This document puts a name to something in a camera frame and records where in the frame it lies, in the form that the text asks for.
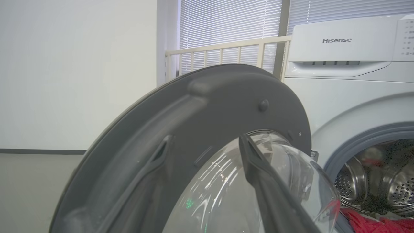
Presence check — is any stainless steel washing machine drum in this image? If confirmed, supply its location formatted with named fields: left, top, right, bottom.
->
left=333, top=139, right=414, bottom=218

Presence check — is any cream slatted railing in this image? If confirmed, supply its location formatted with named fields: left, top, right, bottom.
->
left=165, top=35, right=292, bottom=83

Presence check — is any white window blind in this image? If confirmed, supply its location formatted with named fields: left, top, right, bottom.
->
left=287, top=0, right=414, bottom=35
left=180, top=0, right=282, bottom=75

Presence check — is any grey washing machine door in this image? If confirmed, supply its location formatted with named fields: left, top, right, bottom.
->
left=49, top=63, right=341, bottom=233

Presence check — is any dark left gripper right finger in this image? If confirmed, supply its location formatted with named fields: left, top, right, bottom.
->
left=238, top=133, right=321, bottom=233

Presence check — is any white front-load washing machine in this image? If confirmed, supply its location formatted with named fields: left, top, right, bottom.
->
left=282, top=13, right=414, bottom=233

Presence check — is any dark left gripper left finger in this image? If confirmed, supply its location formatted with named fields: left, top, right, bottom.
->
left=96, top=135, right=176, bottom=233

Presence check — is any red and white garment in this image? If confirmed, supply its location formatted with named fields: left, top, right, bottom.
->
left=340, top=207, right=414, bottom=233

